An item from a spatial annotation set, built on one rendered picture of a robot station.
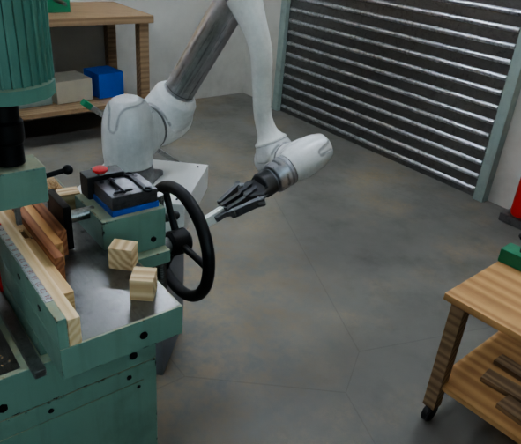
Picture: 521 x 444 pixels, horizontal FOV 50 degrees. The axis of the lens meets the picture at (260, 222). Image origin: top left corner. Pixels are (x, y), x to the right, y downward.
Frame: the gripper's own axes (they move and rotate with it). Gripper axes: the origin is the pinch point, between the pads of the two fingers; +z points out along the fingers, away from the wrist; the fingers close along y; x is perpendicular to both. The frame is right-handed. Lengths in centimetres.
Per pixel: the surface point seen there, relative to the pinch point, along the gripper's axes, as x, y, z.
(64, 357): -29, 43, 48
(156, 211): -25.9, 19.9, 19.2
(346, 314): 102, -17, -51
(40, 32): -65, 17, 24
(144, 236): -22.3, 19.9, 23.5
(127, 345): -23, 43, 39
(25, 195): -40, 15, 38
